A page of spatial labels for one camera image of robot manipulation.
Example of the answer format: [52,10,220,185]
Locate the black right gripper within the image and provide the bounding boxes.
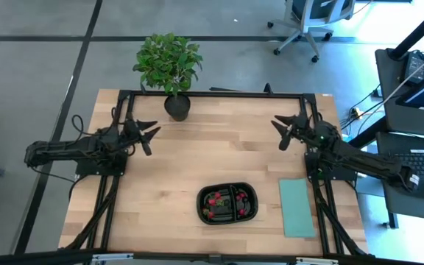
[270,113,325,152]

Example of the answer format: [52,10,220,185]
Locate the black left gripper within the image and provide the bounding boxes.
[118,118,161,157]

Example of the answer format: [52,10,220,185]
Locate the black plastic tupperware container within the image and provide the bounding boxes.
[196,182,259,225]

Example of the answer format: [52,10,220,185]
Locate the green potted plant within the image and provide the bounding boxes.
[132,32,205,122]

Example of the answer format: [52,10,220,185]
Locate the green cloth mat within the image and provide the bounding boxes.
[278,179,317,239]

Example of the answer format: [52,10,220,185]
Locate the black side desk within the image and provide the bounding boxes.
[375,47,424,224]

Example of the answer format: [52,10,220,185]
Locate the white office chair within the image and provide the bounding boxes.
[266,0,356,63]

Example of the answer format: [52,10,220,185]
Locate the black power adapter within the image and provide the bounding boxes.
[403,49,424,88]

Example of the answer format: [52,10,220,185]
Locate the black vertical pole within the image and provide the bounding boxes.
[388,0,424,62]

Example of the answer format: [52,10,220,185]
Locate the white cable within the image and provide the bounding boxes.
[379,44,424,111]

